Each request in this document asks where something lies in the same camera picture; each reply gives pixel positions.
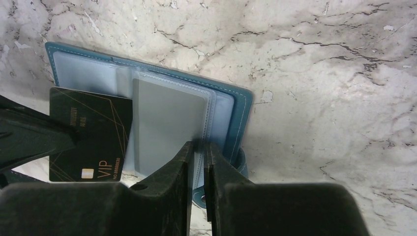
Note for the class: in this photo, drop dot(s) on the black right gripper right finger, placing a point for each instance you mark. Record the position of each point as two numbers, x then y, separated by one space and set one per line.
238 207

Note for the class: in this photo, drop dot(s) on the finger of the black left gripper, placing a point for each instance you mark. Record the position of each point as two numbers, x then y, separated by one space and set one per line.
27 135

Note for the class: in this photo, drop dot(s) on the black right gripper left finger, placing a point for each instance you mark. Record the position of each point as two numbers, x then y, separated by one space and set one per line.
159 205

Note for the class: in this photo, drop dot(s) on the blue card holder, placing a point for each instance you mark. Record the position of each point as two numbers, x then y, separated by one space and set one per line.
83 70

